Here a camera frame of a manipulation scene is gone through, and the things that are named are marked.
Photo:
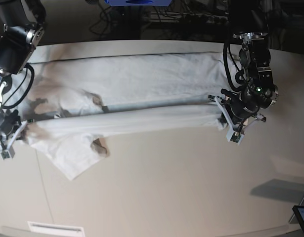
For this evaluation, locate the blue box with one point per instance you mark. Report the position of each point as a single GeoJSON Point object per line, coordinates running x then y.
{"type": "Point", "coordinates": [138, 2]}

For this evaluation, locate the white label strip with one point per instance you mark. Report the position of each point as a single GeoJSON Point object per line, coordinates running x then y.
{"type": "Point", "coordinates": [56, 230]}

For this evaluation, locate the black power strip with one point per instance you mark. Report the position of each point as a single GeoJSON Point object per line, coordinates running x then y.
{"type": "Point", "coordinates": [205, 19]}

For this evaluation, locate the white T-shirt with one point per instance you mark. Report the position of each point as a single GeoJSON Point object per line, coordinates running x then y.
{"type": "Point", "coordinates": [76, 103]}

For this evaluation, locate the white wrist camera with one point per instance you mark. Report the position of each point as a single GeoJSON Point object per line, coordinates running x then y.
{"type": "Point", "coordinates": [235, 137]}
{"type": "Point", "coordinates": [7, 153]}

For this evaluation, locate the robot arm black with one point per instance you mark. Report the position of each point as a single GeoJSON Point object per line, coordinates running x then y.
{"type": "Point", "coordinates": [24, 23]}
{"type": "Point", "coordinates": [252, 87]}

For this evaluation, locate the gripper with bracket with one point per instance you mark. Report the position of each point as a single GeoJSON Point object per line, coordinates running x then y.
{"type": "Point", "coordinates": [236, 113]}
{"type": "Point", "coordinates": [11, 128]}

